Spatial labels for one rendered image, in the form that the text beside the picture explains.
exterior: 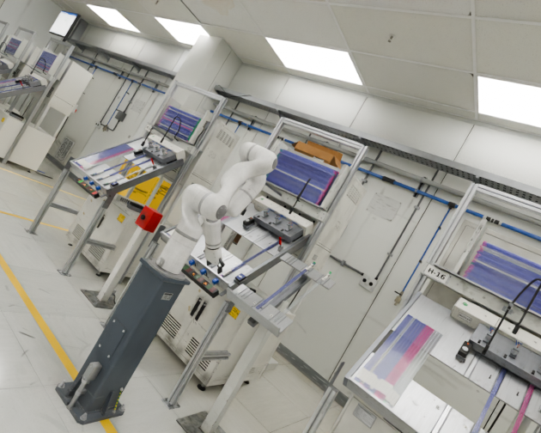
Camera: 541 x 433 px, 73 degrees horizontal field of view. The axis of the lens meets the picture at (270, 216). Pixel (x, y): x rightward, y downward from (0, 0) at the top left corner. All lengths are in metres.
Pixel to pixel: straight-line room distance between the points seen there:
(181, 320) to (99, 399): 0.90
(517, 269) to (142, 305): 1.77
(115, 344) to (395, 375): 1.23
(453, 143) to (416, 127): 0.41
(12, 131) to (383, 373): 5.59
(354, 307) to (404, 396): 2.09
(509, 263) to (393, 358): 0.76
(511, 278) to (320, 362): 2.25
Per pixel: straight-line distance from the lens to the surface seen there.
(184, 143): 3.44
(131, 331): 1.78
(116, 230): 3.39
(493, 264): 2.16
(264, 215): 2.51
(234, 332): 2.39
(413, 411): 1.77
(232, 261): 2.23
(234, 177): 1.77
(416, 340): 1.97
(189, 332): 2.62
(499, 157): 4.00
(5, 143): 6.26
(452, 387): 3.66
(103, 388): 1.92
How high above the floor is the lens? 1.13
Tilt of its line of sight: 1 degrees up
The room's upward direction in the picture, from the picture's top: 30 degrees clockwise
